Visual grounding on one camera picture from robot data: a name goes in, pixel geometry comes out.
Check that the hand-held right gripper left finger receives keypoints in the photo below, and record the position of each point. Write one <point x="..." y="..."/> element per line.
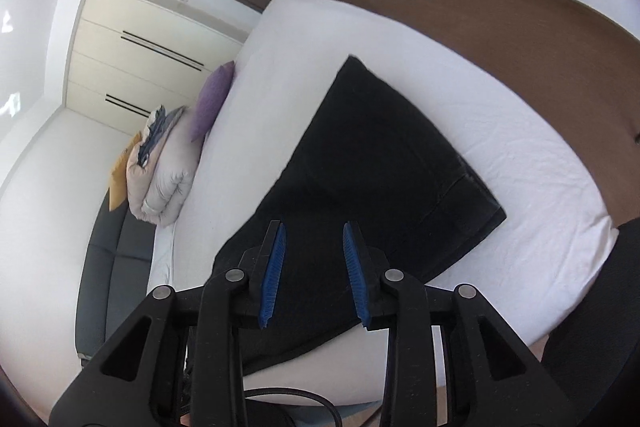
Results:
<point x="272" y="272"/>

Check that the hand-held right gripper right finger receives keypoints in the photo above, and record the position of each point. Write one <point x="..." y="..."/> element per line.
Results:
<point x="356" y="272"/>

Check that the black denim pants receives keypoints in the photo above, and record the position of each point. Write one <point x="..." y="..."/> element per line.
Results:
<point x="370" y="147"/>

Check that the folded beige duvet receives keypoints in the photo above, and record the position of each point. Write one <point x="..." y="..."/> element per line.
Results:
<point x="165" y="177"/>

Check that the grey padded headboard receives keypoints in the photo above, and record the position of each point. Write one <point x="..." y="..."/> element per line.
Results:
<point x="115" y="267"/>

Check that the yellow pillow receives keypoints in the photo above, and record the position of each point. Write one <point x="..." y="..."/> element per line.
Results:
<point x="119" y="182"/>

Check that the purple pillow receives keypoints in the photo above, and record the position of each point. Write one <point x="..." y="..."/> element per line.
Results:
<point x="212" y="99"/>

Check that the blue grey folded cloth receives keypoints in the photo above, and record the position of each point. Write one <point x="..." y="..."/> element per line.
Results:
<point x="155" y="127"/>

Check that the bed with white sheet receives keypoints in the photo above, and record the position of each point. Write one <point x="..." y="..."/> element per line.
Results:
<point x="500" y="132"/>

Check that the dark cloth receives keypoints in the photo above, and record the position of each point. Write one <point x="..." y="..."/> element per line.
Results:
<point x="600" y="307"/>

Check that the cream wardrobe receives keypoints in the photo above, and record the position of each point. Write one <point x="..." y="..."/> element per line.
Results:
<point x="125" y="67"/>

